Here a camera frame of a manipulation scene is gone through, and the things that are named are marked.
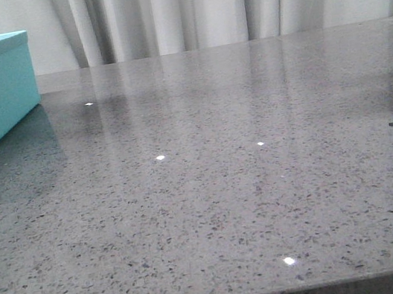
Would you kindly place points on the grey pleated curtain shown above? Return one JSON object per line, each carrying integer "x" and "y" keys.
{"x": 71, "y": 34}

